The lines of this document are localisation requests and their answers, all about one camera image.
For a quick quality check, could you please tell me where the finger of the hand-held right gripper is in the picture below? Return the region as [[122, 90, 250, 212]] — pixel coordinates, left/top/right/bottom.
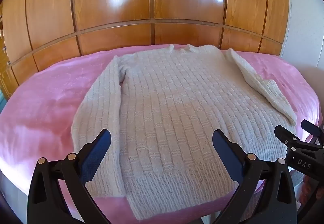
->
[[301, 120, 324, 138], [274, 125, 305, 148]]

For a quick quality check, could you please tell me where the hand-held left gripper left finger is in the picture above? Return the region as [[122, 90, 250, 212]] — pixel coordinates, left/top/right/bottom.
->
[[27, 128, 112, 224]]

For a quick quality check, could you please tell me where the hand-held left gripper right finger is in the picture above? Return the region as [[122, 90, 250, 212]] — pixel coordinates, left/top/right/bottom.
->
[[212, 129, 297, 224]]

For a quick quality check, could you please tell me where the white knit sweater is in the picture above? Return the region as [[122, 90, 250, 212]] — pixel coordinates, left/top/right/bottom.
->
[[71, 44, 297, 220]]

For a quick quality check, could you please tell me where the red patterned clothing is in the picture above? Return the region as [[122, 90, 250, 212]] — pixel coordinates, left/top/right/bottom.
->
[[299, 177, 320, 208]]

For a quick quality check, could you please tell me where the pink blanket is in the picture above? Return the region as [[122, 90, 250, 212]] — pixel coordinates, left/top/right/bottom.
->
[[0, 44, 323, 224]]

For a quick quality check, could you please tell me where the wooden drawer unit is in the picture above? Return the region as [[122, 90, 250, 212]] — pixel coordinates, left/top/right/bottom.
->
[[0, 4, 13, 96]]

